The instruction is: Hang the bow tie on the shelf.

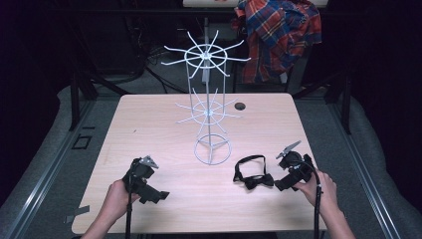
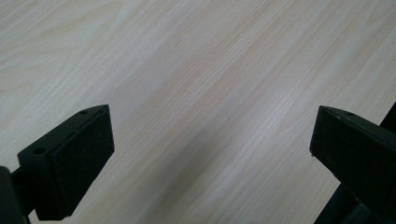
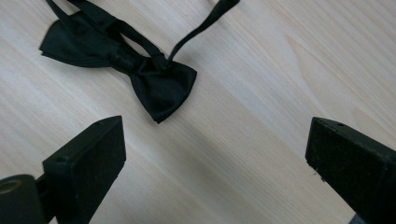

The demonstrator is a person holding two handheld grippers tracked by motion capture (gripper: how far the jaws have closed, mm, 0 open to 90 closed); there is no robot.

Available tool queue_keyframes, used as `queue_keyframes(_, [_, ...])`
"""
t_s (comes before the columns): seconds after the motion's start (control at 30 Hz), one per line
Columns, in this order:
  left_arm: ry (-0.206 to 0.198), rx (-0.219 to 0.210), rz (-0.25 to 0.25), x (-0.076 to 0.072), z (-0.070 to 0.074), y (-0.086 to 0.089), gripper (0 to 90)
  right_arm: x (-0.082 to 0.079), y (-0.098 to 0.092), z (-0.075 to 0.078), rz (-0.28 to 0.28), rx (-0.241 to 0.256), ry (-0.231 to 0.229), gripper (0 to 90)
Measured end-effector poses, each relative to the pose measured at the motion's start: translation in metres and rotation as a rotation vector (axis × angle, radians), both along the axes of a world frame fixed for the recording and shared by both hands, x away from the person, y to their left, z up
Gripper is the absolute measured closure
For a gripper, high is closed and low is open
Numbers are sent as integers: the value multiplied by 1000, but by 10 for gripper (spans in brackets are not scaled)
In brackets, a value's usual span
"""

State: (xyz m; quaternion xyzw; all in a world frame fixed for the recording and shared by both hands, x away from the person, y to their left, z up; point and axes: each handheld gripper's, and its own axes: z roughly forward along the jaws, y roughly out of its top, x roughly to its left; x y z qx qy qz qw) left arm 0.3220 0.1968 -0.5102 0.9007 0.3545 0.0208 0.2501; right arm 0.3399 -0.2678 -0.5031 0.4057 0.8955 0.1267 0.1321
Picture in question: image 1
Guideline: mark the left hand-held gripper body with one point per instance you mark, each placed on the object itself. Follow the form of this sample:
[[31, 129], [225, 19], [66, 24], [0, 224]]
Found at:
[[141, 174]]

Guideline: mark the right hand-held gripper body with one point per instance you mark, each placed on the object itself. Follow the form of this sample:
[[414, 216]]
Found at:
[[297, 167]]

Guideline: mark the black bow tie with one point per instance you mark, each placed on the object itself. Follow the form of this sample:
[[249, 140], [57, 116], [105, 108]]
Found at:
[[257, 181]]

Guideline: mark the person's left hand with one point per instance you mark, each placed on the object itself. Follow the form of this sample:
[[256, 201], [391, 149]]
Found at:
[[116, 199]]

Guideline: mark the person's right hand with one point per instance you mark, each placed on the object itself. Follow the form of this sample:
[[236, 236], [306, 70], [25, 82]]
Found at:
[[323, 192]]

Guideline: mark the grey tape strip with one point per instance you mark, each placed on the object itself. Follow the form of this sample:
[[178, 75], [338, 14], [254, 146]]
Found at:
[[78, 212]]

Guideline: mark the red blue plaid shirt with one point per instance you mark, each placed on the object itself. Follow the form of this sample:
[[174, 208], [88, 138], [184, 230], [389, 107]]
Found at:
[[275, 33]]

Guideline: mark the grey metal pole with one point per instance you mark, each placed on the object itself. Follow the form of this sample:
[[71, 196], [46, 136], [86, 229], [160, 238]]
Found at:
[[206, 24]]

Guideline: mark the aluminium floor rail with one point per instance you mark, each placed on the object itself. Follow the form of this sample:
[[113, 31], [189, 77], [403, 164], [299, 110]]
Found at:
[[365, 176], [43, 172]]

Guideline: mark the black metal stand frame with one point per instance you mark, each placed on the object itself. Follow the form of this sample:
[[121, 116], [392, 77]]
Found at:
[[74, 99], [346, 106]]

